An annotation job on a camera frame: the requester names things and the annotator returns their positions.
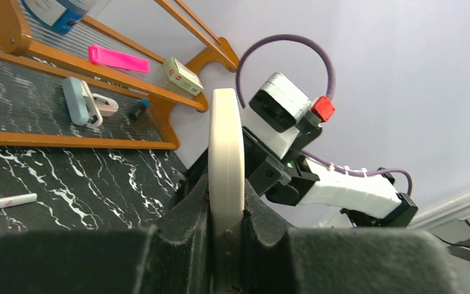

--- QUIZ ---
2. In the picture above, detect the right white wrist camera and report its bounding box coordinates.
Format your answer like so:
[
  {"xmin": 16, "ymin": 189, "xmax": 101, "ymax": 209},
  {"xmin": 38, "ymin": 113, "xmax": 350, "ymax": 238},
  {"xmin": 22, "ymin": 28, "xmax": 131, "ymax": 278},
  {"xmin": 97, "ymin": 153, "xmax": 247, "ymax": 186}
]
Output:
[{"xmin": 241, "ymin": 72, "xmax": 335, "ymax": 161}]

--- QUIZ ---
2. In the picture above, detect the orange wooden shelf rack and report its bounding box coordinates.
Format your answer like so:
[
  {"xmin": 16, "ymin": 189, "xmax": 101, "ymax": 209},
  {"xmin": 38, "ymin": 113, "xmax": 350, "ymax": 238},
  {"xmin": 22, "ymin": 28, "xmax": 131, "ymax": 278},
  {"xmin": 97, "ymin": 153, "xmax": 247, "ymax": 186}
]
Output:
[{"xmin": 0, "ymin": 0, "xmax": 241, "ymax": 151}]

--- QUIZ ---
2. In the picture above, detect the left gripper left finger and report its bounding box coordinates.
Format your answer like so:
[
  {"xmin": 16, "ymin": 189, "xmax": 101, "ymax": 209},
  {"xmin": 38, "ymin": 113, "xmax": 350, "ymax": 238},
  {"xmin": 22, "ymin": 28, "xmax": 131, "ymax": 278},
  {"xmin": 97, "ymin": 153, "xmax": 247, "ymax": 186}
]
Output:
[{"xmin": 0, "ymin": 176, "xmax": 212, "ymax": 293}]

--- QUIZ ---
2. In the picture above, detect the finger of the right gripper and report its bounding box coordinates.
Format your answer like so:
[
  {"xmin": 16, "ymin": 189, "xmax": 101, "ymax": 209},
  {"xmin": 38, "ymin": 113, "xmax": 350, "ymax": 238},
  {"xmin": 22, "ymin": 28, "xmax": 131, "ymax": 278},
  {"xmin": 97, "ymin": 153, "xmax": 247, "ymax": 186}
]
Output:
[{"xmin": 170, "ymin": 152, "xmax": 208, "ymax": 210}]

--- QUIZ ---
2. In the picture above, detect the white pen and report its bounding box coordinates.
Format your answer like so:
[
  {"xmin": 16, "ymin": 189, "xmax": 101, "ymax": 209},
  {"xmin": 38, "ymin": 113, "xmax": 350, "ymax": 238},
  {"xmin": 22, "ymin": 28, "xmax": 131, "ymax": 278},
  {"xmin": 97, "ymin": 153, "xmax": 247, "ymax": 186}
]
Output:
[{"xmin": 0, "ymin": 193, "xmax": 37, "ymax": 209}]

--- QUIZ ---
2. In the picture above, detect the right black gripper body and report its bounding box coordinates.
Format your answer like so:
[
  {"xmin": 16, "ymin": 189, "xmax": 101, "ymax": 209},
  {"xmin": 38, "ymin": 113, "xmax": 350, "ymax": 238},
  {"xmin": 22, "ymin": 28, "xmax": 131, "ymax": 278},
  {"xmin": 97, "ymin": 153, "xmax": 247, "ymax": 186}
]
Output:
[{"xmin": 242, "ymin": 127, "xmax": 321, "ymax": 199}]

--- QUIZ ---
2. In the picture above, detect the white red small box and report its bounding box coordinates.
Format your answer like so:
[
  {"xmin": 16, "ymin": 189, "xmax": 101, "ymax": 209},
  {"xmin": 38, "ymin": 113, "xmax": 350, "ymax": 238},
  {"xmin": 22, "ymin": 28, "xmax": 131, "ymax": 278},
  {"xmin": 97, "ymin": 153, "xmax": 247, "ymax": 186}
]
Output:
[{"xmin": 163, "ymin": 58, "xmax": 204, "ymax": 96}]

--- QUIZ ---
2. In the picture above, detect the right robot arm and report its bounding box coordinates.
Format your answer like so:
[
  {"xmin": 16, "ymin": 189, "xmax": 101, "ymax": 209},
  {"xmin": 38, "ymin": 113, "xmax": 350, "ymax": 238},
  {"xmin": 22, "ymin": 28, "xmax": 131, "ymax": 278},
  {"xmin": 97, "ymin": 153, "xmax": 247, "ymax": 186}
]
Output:
[{"xmin": 242, "ymin": 126, "xmax": 418, "ymax": 227}]

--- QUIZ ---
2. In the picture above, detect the light blue stapler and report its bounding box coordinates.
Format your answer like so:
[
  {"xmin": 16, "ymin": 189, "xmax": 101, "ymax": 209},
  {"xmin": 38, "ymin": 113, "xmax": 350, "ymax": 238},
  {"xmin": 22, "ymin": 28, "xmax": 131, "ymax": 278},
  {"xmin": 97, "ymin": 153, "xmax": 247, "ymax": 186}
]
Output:
[{"xmin": 61, "ymin": 77, "xmax": 103, "ymax": 128}]

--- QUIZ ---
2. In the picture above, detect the blue white round jar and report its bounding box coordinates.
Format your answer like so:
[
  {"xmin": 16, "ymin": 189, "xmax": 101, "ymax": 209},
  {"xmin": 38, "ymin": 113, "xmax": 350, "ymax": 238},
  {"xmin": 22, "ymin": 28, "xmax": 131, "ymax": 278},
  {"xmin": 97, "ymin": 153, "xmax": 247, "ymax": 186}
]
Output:
[{"xmin": 20, "ymin": 0, "xmax": 97, "ymax": 34}]

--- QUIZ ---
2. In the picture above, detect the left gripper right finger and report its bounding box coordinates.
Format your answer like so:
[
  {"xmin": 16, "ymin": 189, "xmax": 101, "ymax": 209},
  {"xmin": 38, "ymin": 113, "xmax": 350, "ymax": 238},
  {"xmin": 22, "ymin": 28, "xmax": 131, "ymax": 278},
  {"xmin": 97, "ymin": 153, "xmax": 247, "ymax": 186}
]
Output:
[{"xmin": 241, "ymin": 184, "xmax": 458, "ymax": 293}]

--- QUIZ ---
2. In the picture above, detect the phone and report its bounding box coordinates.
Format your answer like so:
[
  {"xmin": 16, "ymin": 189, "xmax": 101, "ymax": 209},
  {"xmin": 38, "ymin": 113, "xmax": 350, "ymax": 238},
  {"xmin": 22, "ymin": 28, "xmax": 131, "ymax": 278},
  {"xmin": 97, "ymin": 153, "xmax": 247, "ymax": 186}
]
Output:
[{"xmin": 207, "ymin": 88, "xmax": 245, "ymax": 293}]

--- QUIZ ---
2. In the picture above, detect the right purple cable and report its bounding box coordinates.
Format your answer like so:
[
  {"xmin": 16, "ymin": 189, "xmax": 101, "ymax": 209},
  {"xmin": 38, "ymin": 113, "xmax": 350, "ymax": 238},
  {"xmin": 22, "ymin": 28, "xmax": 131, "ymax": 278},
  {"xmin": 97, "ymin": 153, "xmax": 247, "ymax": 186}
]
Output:
[{"xmin": 235, "ymin": 34, "xmax": 413, "ymax": 197}]

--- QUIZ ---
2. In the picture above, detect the aluminium frame rail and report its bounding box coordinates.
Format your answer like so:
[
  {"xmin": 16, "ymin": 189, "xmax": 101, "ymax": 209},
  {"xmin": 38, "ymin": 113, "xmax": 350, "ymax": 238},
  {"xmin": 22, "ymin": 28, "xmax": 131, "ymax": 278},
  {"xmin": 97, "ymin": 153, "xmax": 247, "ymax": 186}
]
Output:
[{"xmin": 409, "ymin": 192, "xmax": 470, "ymax": 263}]

